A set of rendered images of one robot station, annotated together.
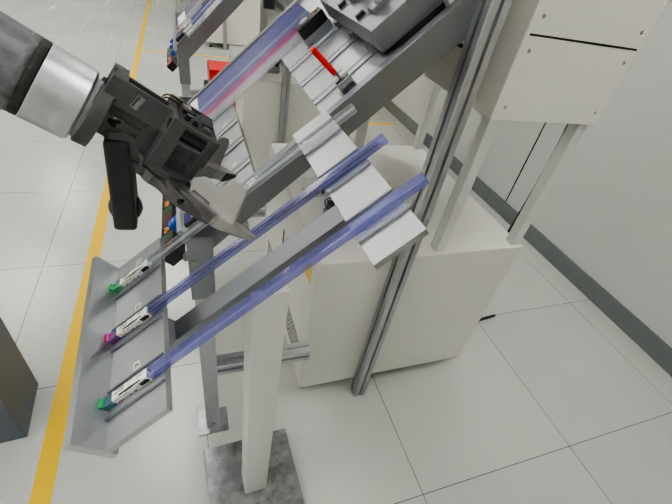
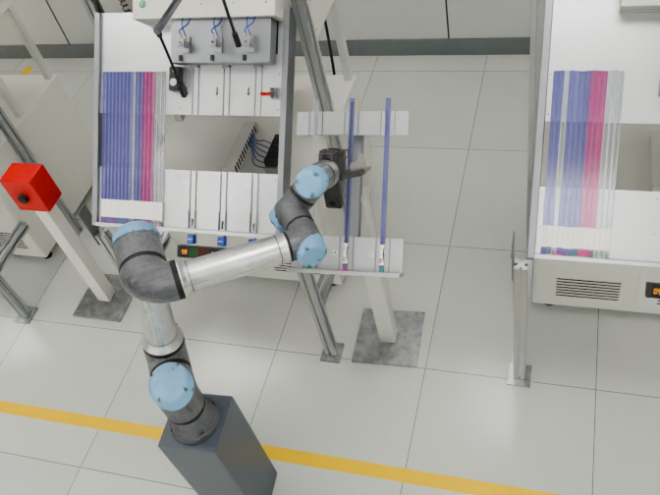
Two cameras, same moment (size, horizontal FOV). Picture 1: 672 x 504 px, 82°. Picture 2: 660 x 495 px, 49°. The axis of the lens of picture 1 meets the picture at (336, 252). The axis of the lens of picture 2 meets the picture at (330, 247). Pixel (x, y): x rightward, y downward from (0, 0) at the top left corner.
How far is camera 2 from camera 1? 1.78 m
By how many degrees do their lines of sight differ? 29
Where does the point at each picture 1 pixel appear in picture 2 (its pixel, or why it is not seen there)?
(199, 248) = not seen: hidden behind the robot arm
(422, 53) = (291, 49)
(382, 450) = (411, 256)
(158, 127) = (338, 159)
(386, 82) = (290, 75)
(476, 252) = (346, 103)
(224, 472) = (374, 352)
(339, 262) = not seen: hidden behind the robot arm
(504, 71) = not seen: hidden behind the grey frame
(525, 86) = (316, 12)
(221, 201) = (359, 164)
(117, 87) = (333, 157)
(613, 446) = (482, 125)
